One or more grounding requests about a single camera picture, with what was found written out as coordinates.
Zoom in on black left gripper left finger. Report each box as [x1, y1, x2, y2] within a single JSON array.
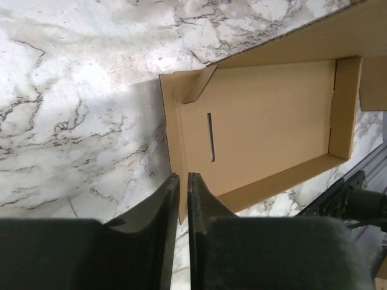
[[1, 174, 179, 289]]

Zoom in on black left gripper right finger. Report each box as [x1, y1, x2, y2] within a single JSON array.
[[187, 173, 375, 289]]

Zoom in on cardboard box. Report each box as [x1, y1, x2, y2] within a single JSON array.
[[159, 1, 386, 219]]

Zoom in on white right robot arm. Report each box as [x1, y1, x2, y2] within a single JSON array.
[[319, 170, 386, 231]]

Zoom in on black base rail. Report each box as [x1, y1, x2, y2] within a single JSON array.
[[298, 147, 387, 218]]

